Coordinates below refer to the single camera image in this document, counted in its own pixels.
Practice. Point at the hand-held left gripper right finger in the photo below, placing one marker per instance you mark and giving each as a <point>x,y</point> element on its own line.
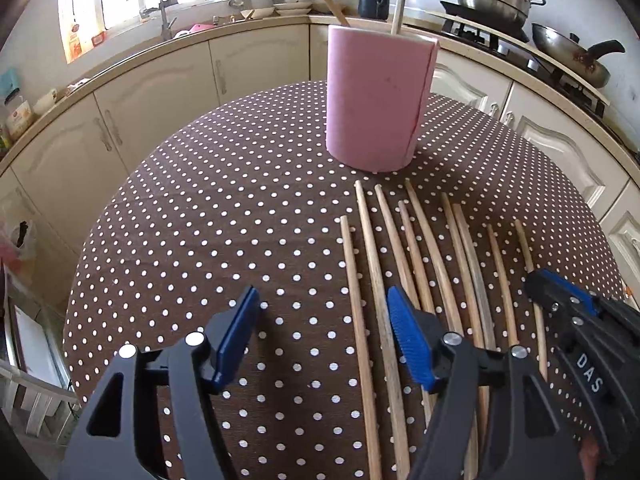
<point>410,340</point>

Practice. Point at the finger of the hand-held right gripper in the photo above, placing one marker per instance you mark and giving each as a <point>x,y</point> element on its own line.
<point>542,295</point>
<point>585,303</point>

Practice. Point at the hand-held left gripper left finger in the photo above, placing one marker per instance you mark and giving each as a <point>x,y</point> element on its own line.
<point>235,340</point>

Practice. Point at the row of wooden chopsticks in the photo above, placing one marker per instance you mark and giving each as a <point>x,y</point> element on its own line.
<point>353,310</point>

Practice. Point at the pink cylindrical holder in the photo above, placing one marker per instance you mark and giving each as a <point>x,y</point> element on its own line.
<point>370,100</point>

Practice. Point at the person's right hand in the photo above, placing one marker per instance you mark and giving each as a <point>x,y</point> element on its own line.
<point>588,460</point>

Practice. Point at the brown polka dot tablecloth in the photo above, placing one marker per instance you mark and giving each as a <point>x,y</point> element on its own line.
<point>225,210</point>

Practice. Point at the white metal rack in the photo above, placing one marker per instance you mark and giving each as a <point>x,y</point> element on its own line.
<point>35,390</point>

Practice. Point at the plastic bag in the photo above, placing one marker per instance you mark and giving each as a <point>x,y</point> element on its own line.
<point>17,250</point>

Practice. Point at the white cup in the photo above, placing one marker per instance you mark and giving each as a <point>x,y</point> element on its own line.
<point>45,102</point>

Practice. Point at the glass jar teal lid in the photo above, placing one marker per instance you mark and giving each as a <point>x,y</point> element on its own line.
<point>20,120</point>

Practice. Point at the pink bowl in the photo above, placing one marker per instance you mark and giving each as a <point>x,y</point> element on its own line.
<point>201,28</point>

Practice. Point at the small white bowl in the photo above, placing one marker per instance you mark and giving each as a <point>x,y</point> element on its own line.
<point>247,14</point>

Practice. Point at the steel sink faucet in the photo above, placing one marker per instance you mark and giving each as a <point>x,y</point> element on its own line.
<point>163,20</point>

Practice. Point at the white shallow dish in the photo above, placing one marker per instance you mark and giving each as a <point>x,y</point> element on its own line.
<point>264,12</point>

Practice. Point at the beige kitchen countertop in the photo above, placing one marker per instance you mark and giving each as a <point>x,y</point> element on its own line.
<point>317,20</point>

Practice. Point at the small red box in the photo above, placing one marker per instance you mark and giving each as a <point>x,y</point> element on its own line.
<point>100,38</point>

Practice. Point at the stacked white plates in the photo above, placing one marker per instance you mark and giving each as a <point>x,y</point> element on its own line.
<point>292,8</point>

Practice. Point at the orange carton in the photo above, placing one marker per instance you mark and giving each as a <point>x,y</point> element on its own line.
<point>75,42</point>

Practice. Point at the kitchen window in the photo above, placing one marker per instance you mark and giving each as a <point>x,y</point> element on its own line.
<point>100,0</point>

